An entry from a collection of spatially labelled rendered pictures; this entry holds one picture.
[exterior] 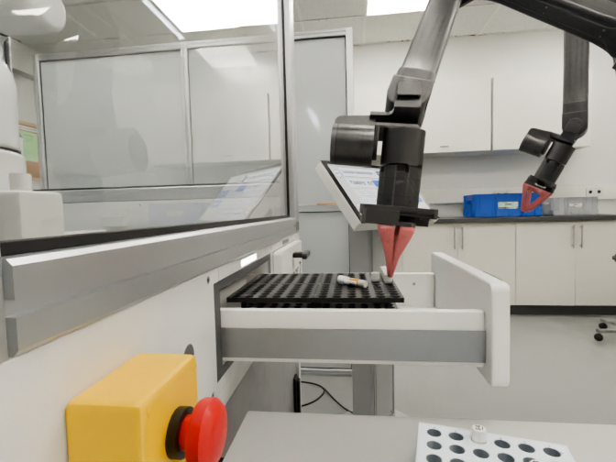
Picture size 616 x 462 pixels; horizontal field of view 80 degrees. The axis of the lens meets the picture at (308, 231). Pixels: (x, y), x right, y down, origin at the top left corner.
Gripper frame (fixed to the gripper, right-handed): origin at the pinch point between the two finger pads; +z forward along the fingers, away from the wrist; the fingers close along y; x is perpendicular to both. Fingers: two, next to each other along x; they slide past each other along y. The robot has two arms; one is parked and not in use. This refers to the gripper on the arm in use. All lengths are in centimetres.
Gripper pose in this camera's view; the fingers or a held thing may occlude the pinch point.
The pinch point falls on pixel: (390, 270)
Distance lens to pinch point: 53.6
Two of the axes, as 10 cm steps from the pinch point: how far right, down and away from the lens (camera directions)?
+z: -0.8, 9.9, 0.7
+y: -9.9, -0.9, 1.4
